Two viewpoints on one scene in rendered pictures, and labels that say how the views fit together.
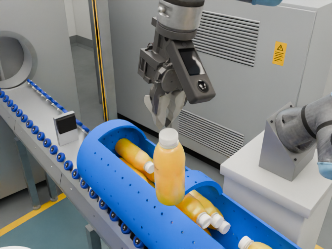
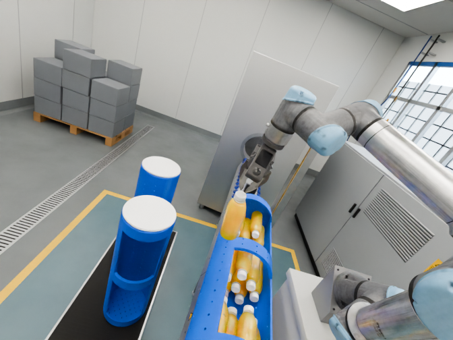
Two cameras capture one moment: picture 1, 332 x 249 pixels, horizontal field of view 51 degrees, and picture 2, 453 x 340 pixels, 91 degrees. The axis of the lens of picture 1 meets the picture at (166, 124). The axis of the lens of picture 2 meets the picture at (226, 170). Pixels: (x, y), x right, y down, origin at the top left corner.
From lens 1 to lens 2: 0.37 m
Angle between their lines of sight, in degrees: 35
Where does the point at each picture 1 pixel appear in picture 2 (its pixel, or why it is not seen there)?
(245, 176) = (295, 287)
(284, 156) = (327, 299)
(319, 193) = not seen: outside the picture
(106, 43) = (304, 169)
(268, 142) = (326, 280)
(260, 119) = not seen: hidden behind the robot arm
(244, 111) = not seen: hidden behind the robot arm
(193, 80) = (254, 165)
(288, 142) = (336, 291)
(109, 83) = (290, 191)
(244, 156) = (310, 280)
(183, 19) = (272, 133)
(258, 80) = (402, 274)
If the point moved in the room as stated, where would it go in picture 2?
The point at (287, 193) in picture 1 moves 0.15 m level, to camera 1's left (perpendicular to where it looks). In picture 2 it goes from (307, 322) to (278, 287)
